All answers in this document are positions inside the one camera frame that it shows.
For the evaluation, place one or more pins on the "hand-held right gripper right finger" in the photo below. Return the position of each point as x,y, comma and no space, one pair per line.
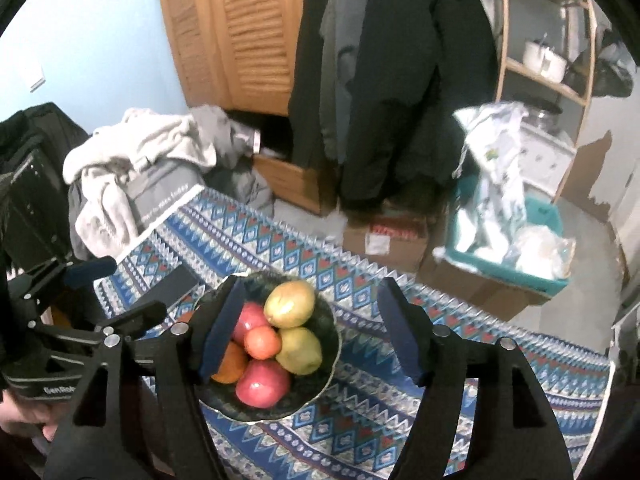
400,332

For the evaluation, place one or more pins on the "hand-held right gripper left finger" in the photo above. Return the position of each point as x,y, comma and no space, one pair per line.
222,330

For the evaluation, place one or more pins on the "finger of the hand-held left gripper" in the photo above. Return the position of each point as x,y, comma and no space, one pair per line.
92,267
140,315

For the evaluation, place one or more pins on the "red apple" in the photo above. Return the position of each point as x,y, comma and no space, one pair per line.
262,382
250,320

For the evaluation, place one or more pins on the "large orange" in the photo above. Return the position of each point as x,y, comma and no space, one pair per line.
227,365

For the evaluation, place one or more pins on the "small orange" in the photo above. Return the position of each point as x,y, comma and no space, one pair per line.
262,342

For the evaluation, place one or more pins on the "yellow apple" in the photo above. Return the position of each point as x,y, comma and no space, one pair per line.
290,304

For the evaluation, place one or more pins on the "green glass bowl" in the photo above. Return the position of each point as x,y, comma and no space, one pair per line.
280,410

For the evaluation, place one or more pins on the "person's left hand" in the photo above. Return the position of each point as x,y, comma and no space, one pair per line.
25,417

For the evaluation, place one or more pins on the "black smartphone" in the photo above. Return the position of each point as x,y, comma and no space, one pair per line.
172,285

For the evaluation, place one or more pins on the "large cardboard box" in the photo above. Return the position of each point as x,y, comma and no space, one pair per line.
475,285

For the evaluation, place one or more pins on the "blue patterned tablecloth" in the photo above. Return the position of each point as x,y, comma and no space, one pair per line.
350,410

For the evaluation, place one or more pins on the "cardboard box with red label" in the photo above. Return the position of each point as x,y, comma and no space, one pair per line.
390,240

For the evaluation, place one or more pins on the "grey printed cushion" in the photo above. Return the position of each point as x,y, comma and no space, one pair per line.
160,190

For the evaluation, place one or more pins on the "pile of grey white clothes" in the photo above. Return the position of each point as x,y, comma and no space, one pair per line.
115,160

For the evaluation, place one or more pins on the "teal plastic crate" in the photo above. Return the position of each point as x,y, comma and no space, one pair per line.
505,272

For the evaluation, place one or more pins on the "black bag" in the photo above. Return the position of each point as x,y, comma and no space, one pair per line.
35,160

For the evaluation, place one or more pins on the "clear plastic bag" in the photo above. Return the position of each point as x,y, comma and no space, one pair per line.
542,252

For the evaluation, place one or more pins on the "wooden base drawer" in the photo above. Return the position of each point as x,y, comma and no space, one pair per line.
290,180

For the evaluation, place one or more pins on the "light grey garment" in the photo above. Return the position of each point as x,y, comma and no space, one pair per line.
225,135

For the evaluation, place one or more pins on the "white printed bag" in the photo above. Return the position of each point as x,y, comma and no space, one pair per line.
495,170

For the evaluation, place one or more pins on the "white lattice basket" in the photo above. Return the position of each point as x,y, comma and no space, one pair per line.
545,155

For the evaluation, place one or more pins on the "long black coat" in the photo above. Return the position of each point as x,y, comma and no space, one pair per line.
410,85

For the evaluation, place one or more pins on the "black jacket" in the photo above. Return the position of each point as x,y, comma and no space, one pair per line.
307,85

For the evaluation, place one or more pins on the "steel pot with dark lid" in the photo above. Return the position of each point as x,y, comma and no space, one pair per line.
547,115

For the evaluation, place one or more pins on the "wooden louvered wardrobe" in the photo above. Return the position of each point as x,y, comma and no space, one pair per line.
250,35

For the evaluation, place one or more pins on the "wooden shelf rack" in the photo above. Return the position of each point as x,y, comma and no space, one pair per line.
545,82

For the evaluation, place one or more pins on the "white pot with lid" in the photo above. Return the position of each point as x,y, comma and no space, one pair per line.
545,62

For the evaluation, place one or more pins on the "dark hanging bags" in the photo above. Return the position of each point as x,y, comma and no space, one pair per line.
607,72

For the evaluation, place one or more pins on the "white wall switch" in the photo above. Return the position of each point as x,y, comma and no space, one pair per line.
37,77

